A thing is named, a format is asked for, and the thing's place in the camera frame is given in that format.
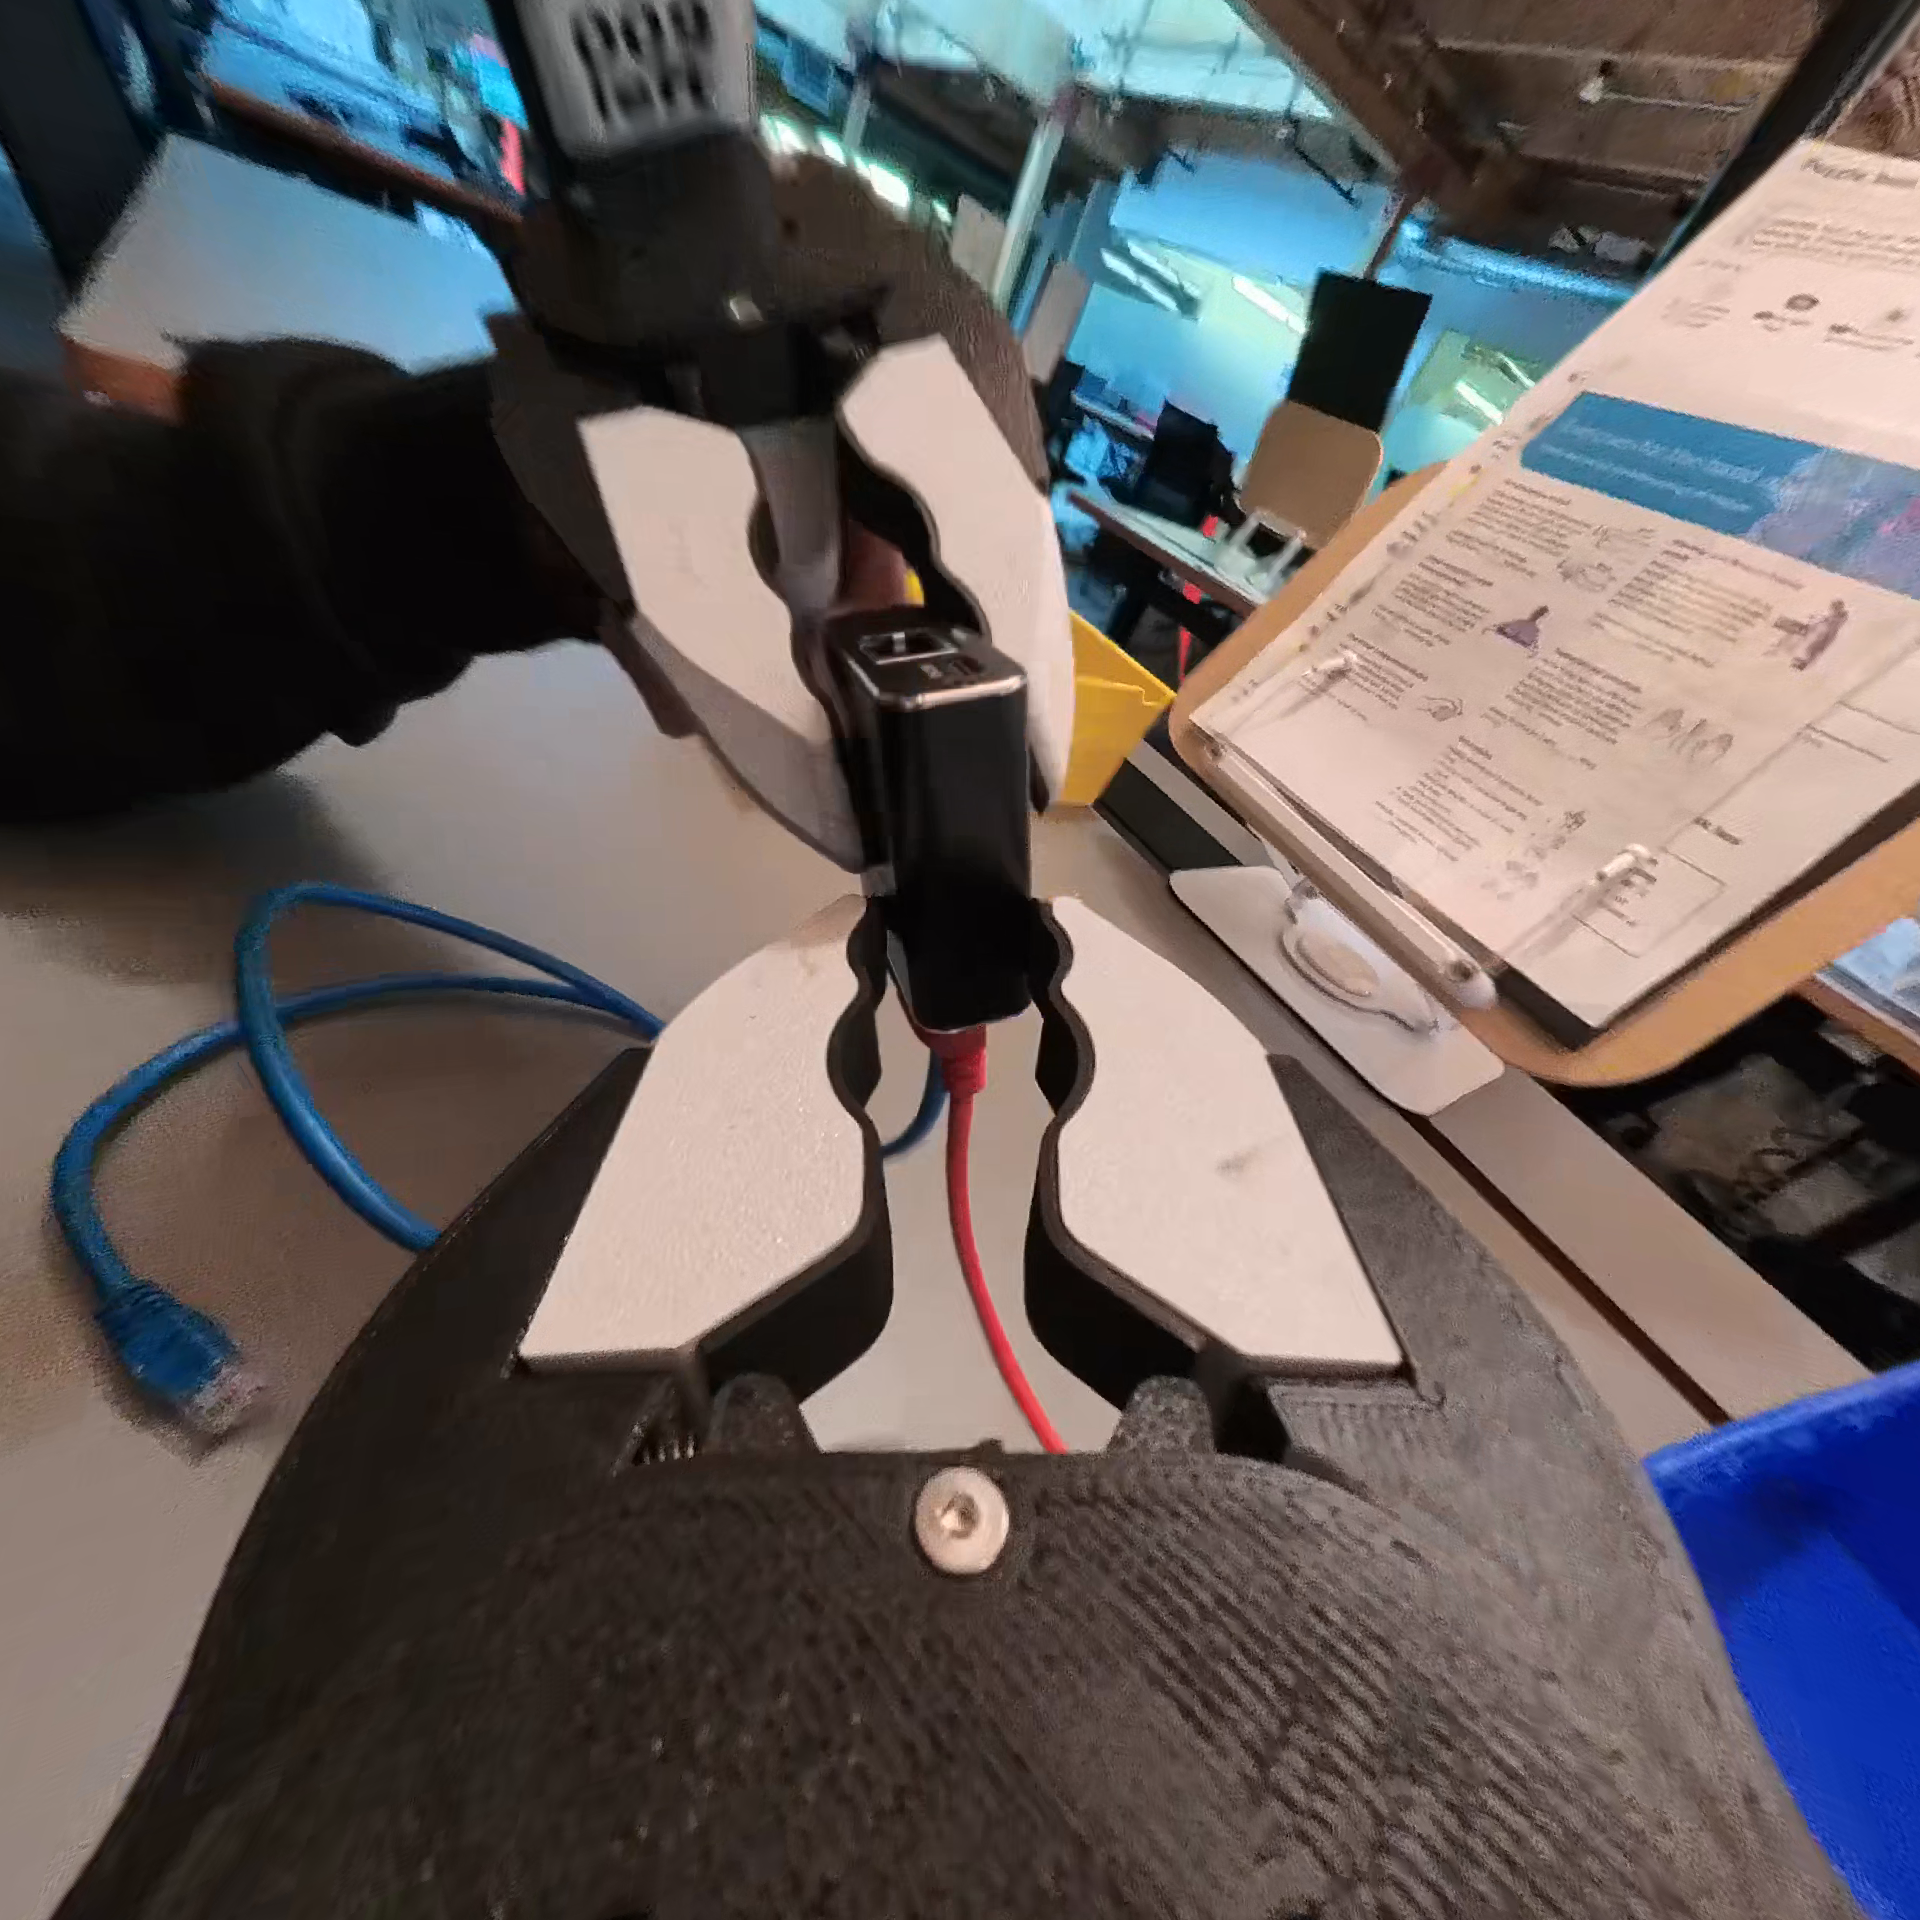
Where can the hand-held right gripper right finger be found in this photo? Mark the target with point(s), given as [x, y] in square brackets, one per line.
[1201, 1170]

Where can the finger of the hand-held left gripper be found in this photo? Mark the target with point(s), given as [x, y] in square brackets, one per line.
[705, 600]
[975, 494]

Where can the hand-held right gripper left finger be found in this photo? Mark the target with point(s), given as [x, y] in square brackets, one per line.
[720, 1155]

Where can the black network adapter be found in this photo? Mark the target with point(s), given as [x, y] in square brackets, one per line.
[952, 841]

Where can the person's left forearm black sleeve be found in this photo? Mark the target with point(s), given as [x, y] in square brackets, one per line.
[225, 585]

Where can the grey desk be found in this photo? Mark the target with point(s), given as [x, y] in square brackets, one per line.
[495, 810]

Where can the white stand base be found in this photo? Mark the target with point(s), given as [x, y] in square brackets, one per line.
[1394, 1034]

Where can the yellow plastic bin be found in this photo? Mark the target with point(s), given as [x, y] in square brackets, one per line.
[1111, 704]

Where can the beige chair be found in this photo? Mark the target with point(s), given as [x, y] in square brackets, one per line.
[1305, 472]

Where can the white table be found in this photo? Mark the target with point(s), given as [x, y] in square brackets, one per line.
[271, 255]

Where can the black panel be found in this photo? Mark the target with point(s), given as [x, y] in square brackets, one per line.
[1358, 344]

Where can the cardboard box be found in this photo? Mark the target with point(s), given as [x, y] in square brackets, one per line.
[1620, 644]

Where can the blue plastic bin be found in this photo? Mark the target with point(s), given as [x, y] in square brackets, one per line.
[1814, 1621]

